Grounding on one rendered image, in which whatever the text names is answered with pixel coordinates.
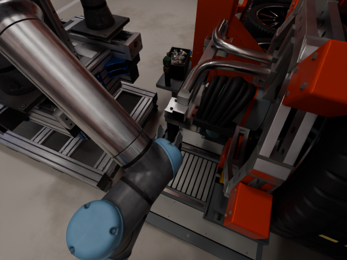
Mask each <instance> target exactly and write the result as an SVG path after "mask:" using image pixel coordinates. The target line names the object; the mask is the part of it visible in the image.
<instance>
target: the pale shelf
mask: <svg viewBox="0 0 347 260"><path fill-rule="evenodd" d="M191 64H192V62H191V61H190V63H189V66H188V68H187V72H186V75H185V78H184V80H179V79H173V78H171V79H170V84H171V85H170V87H169V88H168V87H165V73H163V74H162V76H161V77H160V79H159V80H158V81H157V83H156V87H158V88H161V89H164V90H168V91H171V92H174V93H179V91H180V89H181V87H182V86H183V84H184V82H185V80H186V79H187V77H188V75H189V73H190V71H191Z"/></svg>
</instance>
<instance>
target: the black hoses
mask: <svg viewBox="0 0 347 260"><path fill-rule="evenodd" d="M223 86H224V87H223ZM222 88H223V89H222ZM280 88H281V86H277V87H276V89H275V96H274V99H275V100H276V98H277V96H278V94H279V91H280ZM221 90H222V91H221ZM256 90H257V87H255V85H254V84H253V83H248V82H247V81H246V80H245V79H244V78H243V77H241V76H236V77H233V76H231V77H228V76H225V75H223V76H220V75H216V76H214V77H213V78H212V79H211V81H210V83H209V84H208V86H207V88H206V91H205V93H204V95H203V97H202V100H201V102H200V105H199V108H198V111H196V113H195V115H194V117H193V121H192V125H194V126H197V127H201V128H204V129H207V130H209V131H212V132H215V133H218V134H221V135H224V136H227V137H230V138H232V137H233V135H234V133H235V129H236V126H237V123H234V122H232V120H233V119H234V118H235V117H236V116H237V115H238V114H239V113H240V112H241V110H242V109H243V108H244V107H245V106H246V105H247V104H248V103H249V102H250V100H252V99H253V98H254V96H255V94H256ZM220 91H221V93H220ZM219 93H220V94H219ZM218 95H219V96H218Z"/></svg>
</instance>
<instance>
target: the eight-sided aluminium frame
mask: <svg viewBox="0 0 347 260"><path fill-rule="evenodd" d="M338 3H339V1H337V0H299V1H298V3H297V5H296V7H295V8H294V9H293V11H292V12H291V13H290V14H289V16H288V17H287V18H286V20H285V21H284V22H283V24H282V25H281V26H280V27H279V28H278V29H277V31H276V32H275V34H274V36H273V38H272V40H271V43H270V46H269V48H268V50H267V52H266V53H269V54H272V53H273V52H274V50H275V49H276V48H280V46H281V44H282V43H283V41H284V39H285V37H286V35H287V33H288V31H289V30H290V28H291V26H292V24H295V31H294V38H295V39H294V45H293V55H292V58H291V61H290V65H289V68H288V71H287V74H286V77H285V79H284V81H283V84H282V86H281V88H280V91H279V94H278V96H277V98H276V101H275V103H274V106H273V108H272V110H271V113H270V115H269V117H268V120H267V122H266V124H265V127H264V129H263V131H262V134H261V136H260V139H259V141H258V143H257V145H256V147H255V149H254V151H253V152H252V154H251V156H250V158H249V159H248V161H247V162H246V163H245V164H244V165H243V159H244V154H245V149H246V145H247V139H248V135H249V132H250V129H247V128H244V127H240V126H236V129H235V133H234V135H233V137H232V139H231V143H230V147H229V151H228V155H227V158H226V160H225V163H224V168H223V172H224V189H223V192H224V196H226V197H228V198H229V194H230V192H231V190H232V188H233V187H235V186H236V185H237V184H238V183H239V182H241V183H244V184H246V185H249V186H252V187H255V188H257V189H260V190H263V191H265V192H267V191H268V190H270V189H272V188H274V187H276V186H280V185H281V184H282V183H283V182H284V181H286V180H287V178H288V176H289V175H290V173H291V172H292V171H293V170H294V168H295V166H294V163H295V161H296V159H297V157H298V155H299V153H300V151H301V149H302V147H303V145H304V143H305V141H306V139H307V137H308V135H309V133H310V131H311V129H312V127H313V125H314V123H315V121H316V119H317V117H318V115H316V114H314V113H310V112H306V111H303V110H299V109H298V110H297V112H296V114H295V116H294V118H293V121H292V123H291V125H290V127H289V129H288V131H287V134H286V136H285V138H284V140H283V142H282V145H281V147H280V149H279V151H278V152H277V151H274V150H273V147H274V145H275V143H276V141H277V138H278V136H279V134H280V132H281V130H282V127H283V125H284V123H285V121H286V119H287V116H288V114H289V112H290V110H291V107H288V106H285V105H283V104H282V101H283V98H284V95H285V93H286V90H287V87H288V85H289V82H290V79H291V77H292V74H293V71H294V69H295V67H296V66H297V65H298V64H299V63H300V62H302V61H303V60H304V59H305V58H307V57H308V56H309V55H310V54H312V53H313V52H314V51H316V50H317V49H318V48H319V47H321V46H322V45H323V44H324V43H326V42H327V41H329V40H339V41H344V42H346V41H345V36H344V32H343V28H342V23H341V19H340V14H339V10H338V6H337V5H338ZM317 29H319V37H318V30H317ZM264 81H265V78H260V77H257V76H254V77H253V80H252V82H251V83H253V84H257V85H261V86H265V83H264ZM239 134H241V135H243V136H242V140H241V144H240V148H239V152H238V156H237V159H236V160H235V159H232V158H233V154H234V150H235V146H236V142H237V139H238V135H239Z"/></svg>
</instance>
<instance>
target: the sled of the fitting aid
mask: <svg viewBox="0 0 347 260"><path fill-rule="evenodd" d="M215 178H216V176H215V177H214V180H213V184H212V187H211V190H210V194H209V197H208V201H207V204H206V207H205V210H204V213H203V218H204V219H206V220H208V221H210V222H213V223H215V224H217V225H219V226H222V227H224V228H226V229H228V230H230V231H233V232H235V233H237V234H239V235H241V236H244V237H246V238H248V239H250V240H253V241H255V242H257V243H259V244H261V245H269V242H270V234H269V238H268V239H252V238H250V237H248V236H246V235H244V234H241V233H239V232H237V231H235V230H232V229H230V228H228V227H226V226H224V218H225V217H224V215H223V214H220V213H218V212H216V211H213V210H212V208H213V204H214V200H215V197H216V193H217V189H218V186H219V184H218V183H215Z"/></svg>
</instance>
